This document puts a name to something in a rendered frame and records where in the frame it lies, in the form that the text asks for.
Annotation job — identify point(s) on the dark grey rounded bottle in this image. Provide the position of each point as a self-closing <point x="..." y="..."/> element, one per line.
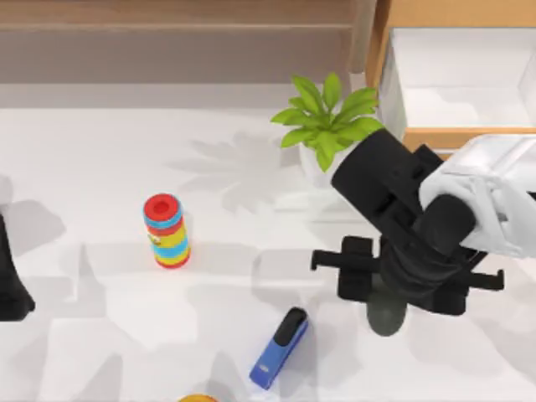
<point x="387" y="320"/>

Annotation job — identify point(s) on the blue and black stapler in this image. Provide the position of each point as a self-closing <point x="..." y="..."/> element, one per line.
<point x="278" y="354"/>

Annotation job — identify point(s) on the pale wooden drawer front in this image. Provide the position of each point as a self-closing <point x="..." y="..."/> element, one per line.
<point x="439" y="140"/>

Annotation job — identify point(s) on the green plant in white pot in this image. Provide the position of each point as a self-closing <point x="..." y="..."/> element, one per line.
<point x="324" y="121"/>

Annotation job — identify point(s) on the stack of coloured rings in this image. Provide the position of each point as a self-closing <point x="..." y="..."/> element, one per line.
<point x="167" y="234"/>

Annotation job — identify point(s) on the orange round thing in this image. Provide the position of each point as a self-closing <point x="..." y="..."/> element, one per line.
<point x="197" y="398"/>

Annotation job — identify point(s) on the pulled out drawer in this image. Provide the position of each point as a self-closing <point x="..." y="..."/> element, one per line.
<point x="460" y="75"/>

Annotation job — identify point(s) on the wooden cupboard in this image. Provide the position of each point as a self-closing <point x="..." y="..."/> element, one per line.
<point x="167" y="37"/>

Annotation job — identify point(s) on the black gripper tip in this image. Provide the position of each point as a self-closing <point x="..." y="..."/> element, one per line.
<point x="10" y="285"/>

